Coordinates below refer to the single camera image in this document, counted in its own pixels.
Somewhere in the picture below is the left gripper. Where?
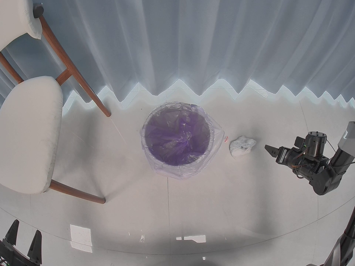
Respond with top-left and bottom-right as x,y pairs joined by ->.
0,219 -> 43,266

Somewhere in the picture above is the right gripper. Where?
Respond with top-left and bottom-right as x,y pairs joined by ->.
275,147 -> 298,167

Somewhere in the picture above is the purple plastic bag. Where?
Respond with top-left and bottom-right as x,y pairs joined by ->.
141,101 -> 225,180

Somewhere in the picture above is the white trash bin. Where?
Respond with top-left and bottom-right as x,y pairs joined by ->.
142,104 -> 216,177

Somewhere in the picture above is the crumpled white paper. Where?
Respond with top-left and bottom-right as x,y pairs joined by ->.
229,135 -> 257,159

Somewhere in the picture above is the white wooden-legged chair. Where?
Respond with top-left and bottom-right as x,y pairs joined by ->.
0,0 -> 112,204

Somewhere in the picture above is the pale blue curtain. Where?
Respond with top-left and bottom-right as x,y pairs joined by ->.
0,0 -> 355,106

